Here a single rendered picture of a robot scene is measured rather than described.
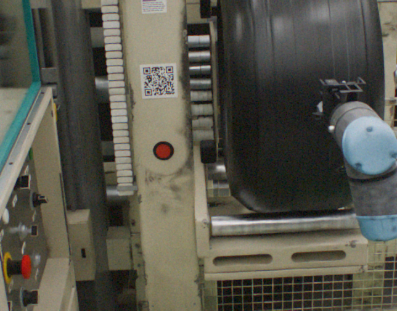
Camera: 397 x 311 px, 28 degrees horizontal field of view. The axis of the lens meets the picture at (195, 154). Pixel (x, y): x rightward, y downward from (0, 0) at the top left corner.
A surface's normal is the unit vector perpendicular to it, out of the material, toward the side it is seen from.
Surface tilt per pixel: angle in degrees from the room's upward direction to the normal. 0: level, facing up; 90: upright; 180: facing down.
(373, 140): 84
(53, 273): 0
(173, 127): 90
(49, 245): 90
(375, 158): 83
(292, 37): 56
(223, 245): 0
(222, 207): 0
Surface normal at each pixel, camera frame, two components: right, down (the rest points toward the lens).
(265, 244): -0.04, -0.91
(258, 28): -0.28, -0.22
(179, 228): 0.02, 0.40
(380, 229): -0.31, 0.40
